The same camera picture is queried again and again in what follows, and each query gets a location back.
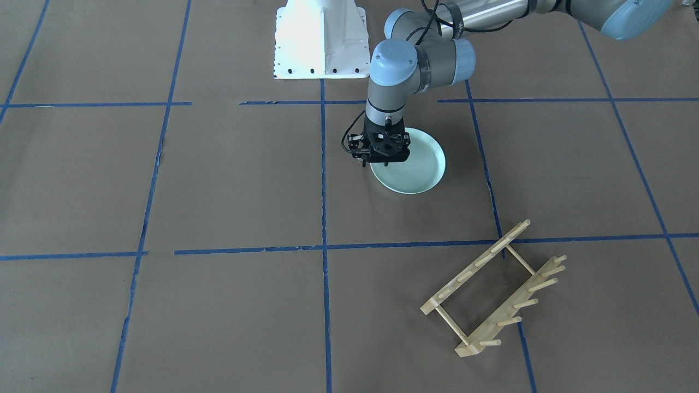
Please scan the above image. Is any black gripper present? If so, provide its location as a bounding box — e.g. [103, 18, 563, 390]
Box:
[363, 123, 411, 164]

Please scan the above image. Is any light green plate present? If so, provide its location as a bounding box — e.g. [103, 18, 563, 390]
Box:
[370, 127, 446, 194]

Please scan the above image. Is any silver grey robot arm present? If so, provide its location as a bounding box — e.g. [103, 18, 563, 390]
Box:
[340, 1, 671, 166]

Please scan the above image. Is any wooden dish rack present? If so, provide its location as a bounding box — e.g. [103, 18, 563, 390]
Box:
[420, 219, 567, 358]

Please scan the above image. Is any brown paper table cover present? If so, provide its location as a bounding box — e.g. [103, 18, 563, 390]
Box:
[2, 1, 697, 392]

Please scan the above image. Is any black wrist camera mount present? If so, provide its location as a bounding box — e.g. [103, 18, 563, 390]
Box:
[346, 134, 370, 168]

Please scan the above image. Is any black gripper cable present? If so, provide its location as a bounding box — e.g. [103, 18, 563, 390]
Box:
[341, 108, 368, 154]

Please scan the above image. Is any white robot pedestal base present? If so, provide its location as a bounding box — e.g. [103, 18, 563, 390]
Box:
[273, 1, 370, 80]

